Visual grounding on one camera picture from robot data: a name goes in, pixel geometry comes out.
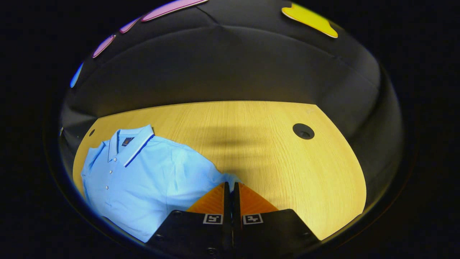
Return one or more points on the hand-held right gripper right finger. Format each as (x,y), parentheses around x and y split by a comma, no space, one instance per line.
(266,230)

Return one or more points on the light blue T-shirt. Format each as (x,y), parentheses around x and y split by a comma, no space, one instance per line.
(143,180)

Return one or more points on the black backdrop cloth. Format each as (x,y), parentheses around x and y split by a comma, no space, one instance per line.
(230,64)

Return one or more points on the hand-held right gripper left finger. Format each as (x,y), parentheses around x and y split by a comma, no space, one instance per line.
(201,230)

